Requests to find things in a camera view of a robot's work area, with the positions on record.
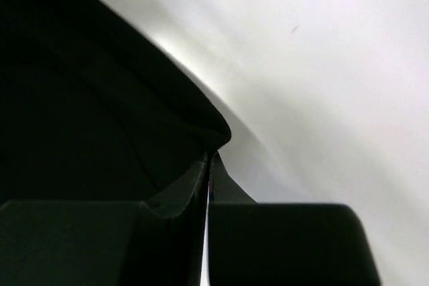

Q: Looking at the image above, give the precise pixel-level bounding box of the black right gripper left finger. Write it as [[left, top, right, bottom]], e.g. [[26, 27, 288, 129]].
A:
[[1, 155, 208, 285]]

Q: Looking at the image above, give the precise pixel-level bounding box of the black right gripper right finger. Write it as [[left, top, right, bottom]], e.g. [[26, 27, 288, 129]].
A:
[[207, 155, 381, 285]]

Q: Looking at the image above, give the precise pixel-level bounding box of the black skirt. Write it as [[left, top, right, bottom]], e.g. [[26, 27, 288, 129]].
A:
[[1, 0, 231, 200]]

